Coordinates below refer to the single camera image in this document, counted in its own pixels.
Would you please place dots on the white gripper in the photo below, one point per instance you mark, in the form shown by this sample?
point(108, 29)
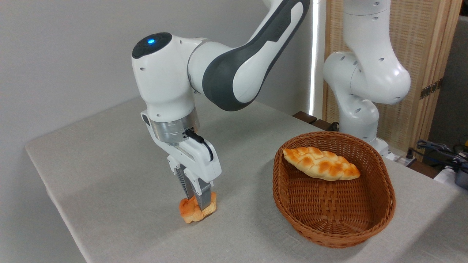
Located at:
point(199, 160)

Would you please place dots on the round orange bread roll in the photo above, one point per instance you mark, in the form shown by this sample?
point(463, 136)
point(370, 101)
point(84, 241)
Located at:
point(190, 212)

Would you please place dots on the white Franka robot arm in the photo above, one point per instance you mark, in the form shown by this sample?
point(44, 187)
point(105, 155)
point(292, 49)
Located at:
point(226, 73)

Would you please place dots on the long braided bread loaf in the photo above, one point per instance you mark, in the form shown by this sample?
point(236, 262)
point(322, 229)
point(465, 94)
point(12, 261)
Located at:
point(321, 164)

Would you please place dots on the brown oval wicker basket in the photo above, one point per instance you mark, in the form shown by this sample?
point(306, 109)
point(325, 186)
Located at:
point(329, 215)

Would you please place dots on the grey tablecloth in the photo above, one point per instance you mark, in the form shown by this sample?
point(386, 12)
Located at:
point(109, 164)

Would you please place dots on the black power plug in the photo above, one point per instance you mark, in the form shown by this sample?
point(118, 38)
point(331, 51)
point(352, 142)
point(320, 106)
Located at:
point(410, 153)

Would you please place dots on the dark metal screen hinge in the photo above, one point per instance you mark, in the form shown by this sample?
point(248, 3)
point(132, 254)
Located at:
point(431, 88)

